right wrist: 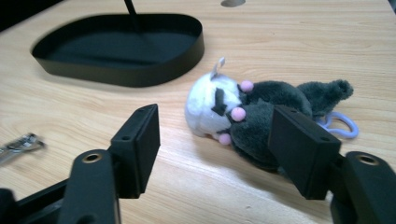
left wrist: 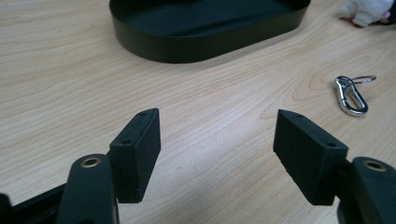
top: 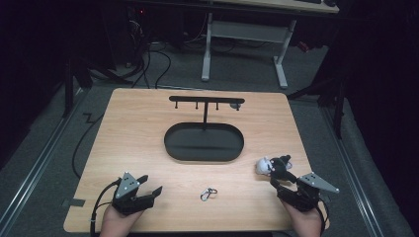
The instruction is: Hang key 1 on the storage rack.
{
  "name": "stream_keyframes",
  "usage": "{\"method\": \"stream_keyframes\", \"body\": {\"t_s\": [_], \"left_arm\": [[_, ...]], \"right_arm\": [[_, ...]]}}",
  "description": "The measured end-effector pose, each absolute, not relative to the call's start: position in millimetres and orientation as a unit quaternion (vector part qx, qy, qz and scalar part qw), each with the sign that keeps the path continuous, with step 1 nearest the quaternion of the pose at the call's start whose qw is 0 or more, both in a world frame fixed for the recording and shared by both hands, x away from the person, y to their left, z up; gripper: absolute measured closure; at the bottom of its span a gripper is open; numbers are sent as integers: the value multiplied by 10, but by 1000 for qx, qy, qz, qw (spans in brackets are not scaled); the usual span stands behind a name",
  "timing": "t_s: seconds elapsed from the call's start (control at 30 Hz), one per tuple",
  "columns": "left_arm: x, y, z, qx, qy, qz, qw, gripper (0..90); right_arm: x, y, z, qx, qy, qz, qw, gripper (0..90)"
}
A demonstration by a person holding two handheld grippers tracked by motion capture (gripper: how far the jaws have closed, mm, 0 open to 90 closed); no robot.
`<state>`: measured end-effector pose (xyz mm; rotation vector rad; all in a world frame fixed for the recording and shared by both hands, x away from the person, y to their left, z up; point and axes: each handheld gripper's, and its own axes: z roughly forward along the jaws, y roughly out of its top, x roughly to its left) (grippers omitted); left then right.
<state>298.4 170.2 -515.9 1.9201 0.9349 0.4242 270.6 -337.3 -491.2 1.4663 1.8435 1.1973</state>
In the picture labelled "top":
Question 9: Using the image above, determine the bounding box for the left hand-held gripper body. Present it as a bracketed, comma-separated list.
[112, 171, 156, 216]

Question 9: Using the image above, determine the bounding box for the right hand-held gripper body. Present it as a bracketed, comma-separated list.
[278, 172, 340, 212]

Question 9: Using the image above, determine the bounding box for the black and white plush keychain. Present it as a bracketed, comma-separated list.
[255, 154, 294, 183]

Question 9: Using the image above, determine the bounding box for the person's left hand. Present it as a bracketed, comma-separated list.
[99, 205, 144, 237]

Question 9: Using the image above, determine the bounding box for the person's right hand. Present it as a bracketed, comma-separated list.
[281, 199, 327, 237]

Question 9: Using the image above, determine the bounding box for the grey tape strip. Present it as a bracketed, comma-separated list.
[61, 197, 86, 209]

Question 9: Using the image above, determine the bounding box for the black key rack with tray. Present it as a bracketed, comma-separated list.
[163, 95, 246, 163]

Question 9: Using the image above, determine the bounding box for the black metal stand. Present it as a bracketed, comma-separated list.
[286, 73, 348, 140]
[61, 57, 133, 119]

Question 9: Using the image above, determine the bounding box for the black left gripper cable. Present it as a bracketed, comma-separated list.
[90, 178, 122, 237]

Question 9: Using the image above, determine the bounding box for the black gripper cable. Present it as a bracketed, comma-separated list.
[315, 197, 331, 237]
[90, 178, 122, 237]

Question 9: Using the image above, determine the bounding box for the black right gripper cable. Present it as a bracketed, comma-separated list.
[315, 197, 331, 237]

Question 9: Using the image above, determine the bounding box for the metal floor rail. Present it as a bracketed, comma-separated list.
[320, 106, 385, 237]
[0, 88, 87, 231]

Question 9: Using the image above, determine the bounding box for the silver carabiner key ring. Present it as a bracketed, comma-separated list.
[200, 187, 218, 202]

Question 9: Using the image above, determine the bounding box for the black floor cable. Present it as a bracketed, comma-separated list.
[71, 113, 105, 181]

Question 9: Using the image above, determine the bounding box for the bundle of black cables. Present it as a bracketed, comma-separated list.
[126, 18, 173, 90]

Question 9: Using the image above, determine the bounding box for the desk with white metal frame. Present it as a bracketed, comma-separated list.
[126, 0, 340, 90]

